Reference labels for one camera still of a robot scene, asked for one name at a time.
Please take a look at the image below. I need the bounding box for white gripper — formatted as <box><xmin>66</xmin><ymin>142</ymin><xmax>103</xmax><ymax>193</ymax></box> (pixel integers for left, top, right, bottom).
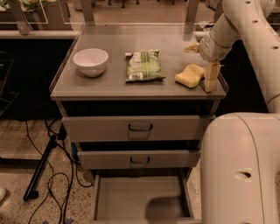
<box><xmin>185</xmin><ymin>32</ymin><xmax>234</xmax><ymax>92</ymax></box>

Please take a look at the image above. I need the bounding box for yellow sponge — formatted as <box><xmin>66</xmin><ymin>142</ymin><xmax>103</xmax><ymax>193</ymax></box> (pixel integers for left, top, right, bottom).
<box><xmin>175</xmin><ymin>64</ymin><xmax>204</xmax><ymax>88</ymax></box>

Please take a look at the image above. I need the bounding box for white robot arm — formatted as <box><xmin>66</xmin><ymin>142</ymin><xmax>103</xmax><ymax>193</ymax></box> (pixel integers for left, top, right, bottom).
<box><xmin>194</xmin><ymin>0</ymin><xmax>280</xmax><ymax>224</ymax></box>

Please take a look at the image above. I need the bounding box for top grey drawer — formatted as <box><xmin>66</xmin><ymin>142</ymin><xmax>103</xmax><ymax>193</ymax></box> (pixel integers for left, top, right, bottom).
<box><xmin>62</xmin><ymin>115</ymin><xmax>214</xmax><ymax>142</ymax></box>

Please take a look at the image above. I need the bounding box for grey drawer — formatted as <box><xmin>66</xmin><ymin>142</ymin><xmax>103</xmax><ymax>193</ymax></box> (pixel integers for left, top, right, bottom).
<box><xmin>90</xmin><ymin>175</ymin><xmax>202</xmax><ymax>224</ymax></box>
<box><xmin>62</xmin><ymin>115</ymin><xmax>214</xmax><ymax>142</ymax></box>
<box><xmin>78</xmin><ymin>150</ymin><xmax>200</xmax><ymax>170</ymax></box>

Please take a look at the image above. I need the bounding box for grey drawer cabinet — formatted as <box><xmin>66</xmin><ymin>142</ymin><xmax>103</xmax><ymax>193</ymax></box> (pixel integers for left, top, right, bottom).
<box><xmin>48</xmin><ymin>24</ymin><xmax>229</xmax><ymax>224</ymax></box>

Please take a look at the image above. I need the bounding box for middle grey drawer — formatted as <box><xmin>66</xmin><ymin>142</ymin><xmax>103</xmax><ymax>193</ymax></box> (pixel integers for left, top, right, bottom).
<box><xmin>78</xmin><ymin>150</ymin><xmax>200</xmax><ymax>170</ymax></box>

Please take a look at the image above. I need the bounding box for bottom grey drawer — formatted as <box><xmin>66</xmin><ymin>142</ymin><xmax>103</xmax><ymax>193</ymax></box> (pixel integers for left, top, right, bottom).
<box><xmin>90</xmin><ymin>175</ymin><xmax>202</xmax><ymax>224</ymax></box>

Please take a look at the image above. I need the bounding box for green snack bag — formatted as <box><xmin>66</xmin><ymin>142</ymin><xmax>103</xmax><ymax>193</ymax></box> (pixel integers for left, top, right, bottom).
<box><xmin>125</xmin><ymin>50</ymin><xmax>165</xmax><ymax>82</ymax></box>

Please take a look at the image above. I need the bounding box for white ceramic bowl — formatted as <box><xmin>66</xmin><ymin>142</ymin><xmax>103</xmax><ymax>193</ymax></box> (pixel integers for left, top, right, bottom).
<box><xmin>73</xmin><ymin>48</ymin><xmax>109</xmax><ymax>77</ymax></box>

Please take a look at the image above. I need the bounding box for black pole on floor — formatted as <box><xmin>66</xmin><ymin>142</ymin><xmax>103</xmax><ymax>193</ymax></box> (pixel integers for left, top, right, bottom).
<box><xmin>23</xmin><ymin>135</ymin><xmax>57</xmax><ymax>201</ymax></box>

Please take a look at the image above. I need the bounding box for white shoe tip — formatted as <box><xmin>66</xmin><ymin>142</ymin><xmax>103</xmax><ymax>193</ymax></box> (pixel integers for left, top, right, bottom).
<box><xmin>0</xmin><ymin>187</ymin><xmax>7</xmax><ymax>202</ymax></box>

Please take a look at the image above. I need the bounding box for black floor cable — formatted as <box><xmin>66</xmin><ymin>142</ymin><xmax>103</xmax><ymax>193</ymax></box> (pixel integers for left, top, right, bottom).
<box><xmin>24</xmin><ymin>118</ymin><xmax>94</xmax><ymax>224</ymax></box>

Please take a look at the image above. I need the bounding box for black wire rack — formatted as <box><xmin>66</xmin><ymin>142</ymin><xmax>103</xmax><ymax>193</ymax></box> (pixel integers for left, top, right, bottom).
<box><xmin>0</xmin><ymin>52</ymin><xmax>18</xmax><ymax>117</ymax></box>

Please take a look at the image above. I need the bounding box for white counter rail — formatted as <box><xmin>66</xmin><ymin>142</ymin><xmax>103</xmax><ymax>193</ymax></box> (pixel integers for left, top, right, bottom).
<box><xmin>0</xmin><ymin>26</ymin><xmax>208</xmax><ymax>41</ymax></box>

